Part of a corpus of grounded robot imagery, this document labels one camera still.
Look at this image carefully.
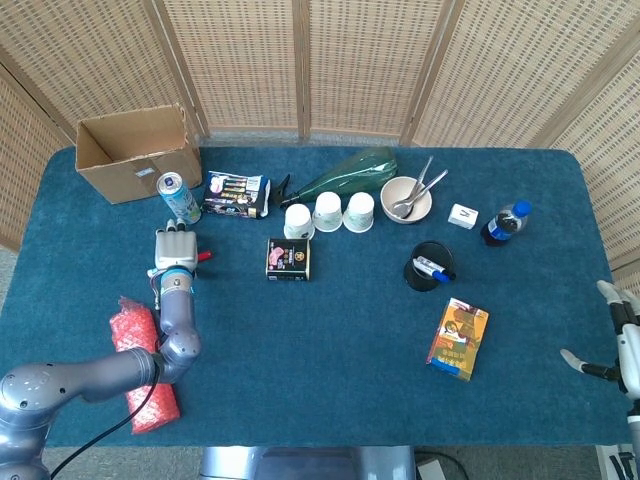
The cola bottle blue cap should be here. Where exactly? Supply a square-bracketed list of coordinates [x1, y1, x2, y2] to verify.
[480, 200, 533, 248]

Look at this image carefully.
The blue carpet table cover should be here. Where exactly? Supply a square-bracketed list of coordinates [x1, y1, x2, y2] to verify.
[0, 144, 633, 448]

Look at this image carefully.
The light blue drink can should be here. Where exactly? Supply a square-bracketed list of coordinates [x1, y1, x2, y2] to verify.
[156, 171, 203, 225]

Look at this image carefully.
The red cap white marker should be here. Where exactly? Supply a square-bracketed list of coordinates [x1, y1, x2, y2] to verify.
[146, 249, 214, 278]

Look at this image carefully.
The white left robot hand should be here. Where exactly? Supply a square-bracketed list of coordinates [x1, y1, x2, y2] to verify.
[153, 218, 200, 274]

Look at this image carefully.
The metal spoon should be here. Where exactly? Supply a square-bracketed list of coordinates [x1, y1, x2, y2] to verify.
[402, 155, 435, 220]
[392, 169, 450, 210]

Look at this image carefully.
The green plastic spray bottle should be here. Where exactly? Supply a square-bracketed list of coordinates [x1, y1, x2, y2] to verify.
[272, 147, 400, 209]

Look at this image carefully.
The red bubble wrap roll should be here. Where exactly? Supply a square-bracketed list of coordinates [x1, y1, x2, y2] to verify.
[109, 296, 182, 435]

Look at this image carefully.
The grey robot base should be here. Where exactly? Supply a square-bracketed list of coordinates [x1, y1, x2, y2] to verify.
[199, 445, 417, 480]

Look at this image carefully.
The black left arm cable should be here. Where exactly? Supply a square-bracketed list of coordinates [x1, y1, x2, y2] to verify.
[49, 349, 167, 480]

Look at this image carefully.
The black printed plastic package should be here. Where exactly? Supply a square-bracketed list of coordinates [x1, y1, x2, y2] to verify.
[200, 170, 271, 220]

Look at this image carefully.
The yellow and blue carton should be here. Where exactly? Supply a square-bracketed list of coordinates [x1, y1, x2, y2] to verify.
[425, 297, 490, 383]

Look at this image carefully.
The black mesh pen holder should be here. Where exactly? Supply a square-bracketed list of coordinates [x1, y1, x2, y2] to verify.
[403, 241, 456, 293]

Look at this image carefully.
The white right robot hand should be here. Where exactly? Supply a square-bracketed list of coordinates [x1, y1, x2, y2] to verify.
[559, 279, 640, 401]

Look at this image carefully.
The white paper cup leaf print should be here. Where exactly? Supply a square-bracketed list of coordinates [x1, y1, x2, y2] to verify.
[342, 192, 376, 234]
[312, 191, 345, 233]
[283, 203, 316, 241]

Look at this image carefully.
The black rectangular tin box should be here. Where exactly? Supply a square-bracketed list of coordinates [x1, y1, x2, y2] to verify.
[265, 237, 311, 282]

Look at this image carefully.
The beige round bowl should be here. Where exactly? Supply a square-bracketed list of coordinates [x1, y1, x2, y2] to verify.
[379, 176, 434, 225]

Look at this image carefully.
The open cardboard box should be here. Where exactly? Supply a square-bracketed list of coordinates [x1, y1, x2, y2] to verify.
[74, 103, 204, 205]

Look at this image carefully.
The woven wooden folding screen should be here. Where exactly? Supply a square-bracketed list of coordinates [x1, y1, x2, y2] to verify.
[0, 0, 640, 274]

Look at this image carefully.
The blue marker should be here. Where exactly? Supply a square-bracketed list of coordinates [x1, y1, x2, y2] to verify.
[412, 255, 451, 284]

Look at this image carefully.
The small white cardboard box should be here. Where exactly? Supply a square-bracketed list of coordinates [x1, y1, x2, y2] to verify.
[448, 203, 480, 230]

